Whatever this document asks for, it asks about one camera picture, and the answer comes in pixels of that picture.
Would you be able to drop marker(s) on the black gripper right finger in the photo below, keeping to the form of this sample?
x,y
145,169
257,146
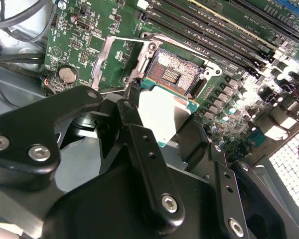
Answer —
x,y
226,206

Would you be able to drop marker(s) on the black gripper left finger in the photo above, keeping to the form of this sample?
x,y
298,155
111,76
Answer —
x,y
27,129

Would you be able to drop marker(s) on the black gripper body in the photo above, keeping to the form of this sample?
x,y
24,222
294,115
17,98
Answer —
x,y
102,211

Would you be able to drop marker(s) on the metal socket cover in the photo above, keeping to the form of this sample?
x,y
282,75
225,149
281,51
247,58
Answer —
x,y
101,63

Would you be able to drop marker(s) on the silver CPU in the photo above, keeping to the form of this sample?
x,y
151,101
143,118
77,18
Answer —
x,y
162,112

